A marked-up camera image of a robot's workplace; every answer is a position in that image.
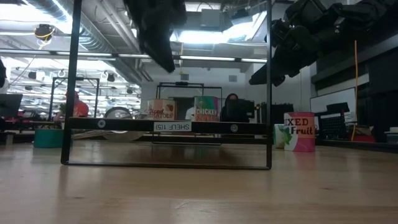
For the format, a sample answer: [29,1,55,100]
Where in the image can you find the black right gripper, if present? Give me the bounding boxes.
[248,0,340,87]

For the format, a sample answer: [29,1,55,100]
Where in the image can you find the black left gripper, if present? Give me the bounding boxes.
[123,0,187,74]

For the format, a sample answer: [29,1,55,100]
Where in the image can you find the mixed vegetables can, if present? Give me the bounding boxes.
[273,123,286,149]

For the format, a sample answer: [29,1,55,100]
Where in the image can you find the pink mixed fruit can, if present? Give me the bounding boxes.
[283,111,316,153]

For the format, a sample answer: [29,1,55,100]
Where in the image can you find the diced tomatoes can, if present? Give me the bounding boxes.
[147,98,176,121]

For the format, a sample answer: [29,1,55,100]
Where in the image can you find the teal label can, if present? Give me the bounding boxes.
[33,128,75,149]

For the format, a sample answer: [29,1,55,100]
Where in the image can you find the black cabinet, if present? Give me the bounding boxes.
[258,103,295,125]

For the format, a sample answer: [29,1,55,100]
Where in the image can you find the black computer monitor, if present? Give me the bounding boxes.
[225,98,256,123]
[0,93,24,118]

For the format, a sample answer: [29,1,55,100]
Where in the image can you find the person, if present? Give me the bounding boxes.
[54,90,90,122]
[219,93,240,123]

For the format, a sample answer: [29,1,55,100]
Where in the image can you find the white whiteboard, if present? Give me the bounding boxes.
[310,86,357,114]

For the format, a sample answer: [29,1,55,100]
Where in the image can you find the chicken soup can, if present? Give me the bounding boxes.
[194,95,220,122]

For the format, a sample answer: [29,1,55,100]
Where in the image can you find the black mesh chair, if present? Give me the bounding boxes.
[320,102,349,141]

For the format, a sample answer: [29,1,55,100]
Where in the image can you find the black metal frame rig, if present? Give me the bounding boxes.
[156,82,223,122]
[49,77,100,122]

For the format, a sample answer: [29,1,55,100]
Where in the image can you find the wooden shelf with black frame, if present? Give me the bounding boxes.
[60,0,274,170]

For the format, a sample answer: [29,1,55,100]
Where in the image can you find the black aluminium table frame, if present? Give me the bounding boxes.
[0,123,398,154]

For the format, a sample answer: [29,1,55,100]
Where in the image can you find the black ceiling cable reel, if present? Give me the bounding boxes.
[34,24,56,41]

